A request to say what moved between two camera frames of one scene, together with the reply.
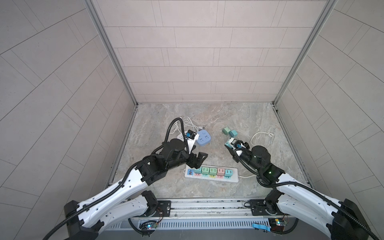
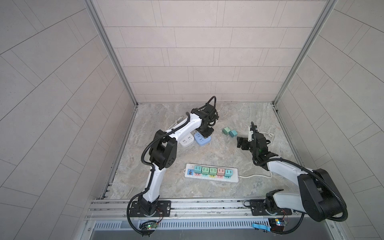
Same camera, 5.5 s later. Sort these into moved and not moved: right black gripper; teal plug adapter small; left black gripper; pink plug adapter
Moved: right black gripper; left black gripper
Not moved: pink plug adapter; teal plug adapter small
